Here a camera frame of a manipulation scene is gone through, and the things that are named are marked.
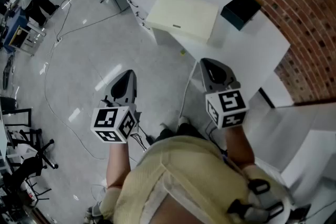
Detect white floor cable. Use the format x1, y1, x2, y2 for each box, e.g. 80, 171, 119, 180
43, 41, 107, 161

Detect person's dark trousers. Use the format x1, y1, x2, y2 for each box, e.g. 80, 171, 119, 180
154, 123, 208, 144

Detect white drawer cabinet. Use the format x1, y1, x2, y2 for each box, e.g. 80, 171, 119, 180
125, 0, 160, 46

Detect grey floor cable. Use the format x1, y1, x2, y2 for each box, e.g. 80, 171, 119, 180
54, 0, 132, 42

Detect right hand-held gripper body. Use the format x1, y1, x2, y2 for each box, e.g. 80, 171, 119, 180
205, 80, 249, 129

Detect dark green box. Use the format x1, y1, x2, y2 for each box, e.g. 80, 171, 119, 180
219, 0, 263, 32

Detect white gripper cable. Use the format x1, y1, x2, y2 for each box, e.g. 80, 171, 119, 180
179, 61, 198, 124

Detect black harness straps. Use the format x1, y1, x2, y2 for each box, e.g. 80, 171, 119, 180
227, 178, 292, 222

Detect white shelf trolley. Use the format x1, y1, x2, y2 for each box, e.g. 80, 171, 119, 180
10, 24, 47, 57

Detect black office chair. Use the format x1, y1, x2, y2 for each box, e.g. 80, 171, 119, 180
2, 128, 59, 201

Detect black frame stand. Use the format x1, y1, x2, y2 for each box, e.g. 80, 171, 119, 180
0, 107, 33, 134

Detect black cable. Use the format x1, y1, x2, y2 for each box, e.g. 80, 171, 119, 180
130, 125, 150, 152

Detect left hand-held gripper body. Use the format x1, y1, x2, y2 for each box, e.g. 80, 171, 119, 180
90, 95, 142, 144

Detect person's right forearm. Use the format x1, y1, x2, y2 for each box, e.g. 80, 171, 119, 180
223, 124, 257, 168

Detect person's left forearm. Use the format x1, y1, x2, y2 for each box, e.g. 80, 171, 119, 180
106, 140, 132, 188

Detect blue cabinet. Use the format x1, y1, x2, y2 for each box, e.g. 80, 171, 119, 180
2, 6, 28, 48

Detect person's yellow shirt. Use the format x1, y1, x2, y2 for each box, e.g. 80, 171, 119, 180
101, 136, 295, 224

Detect cream flat box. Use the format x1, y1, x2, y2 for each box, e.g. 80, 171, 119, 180
145, 0, 220, 45

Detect white low partition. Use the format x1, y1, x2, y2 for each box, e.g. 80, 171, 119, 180
280, 130, 336, 189

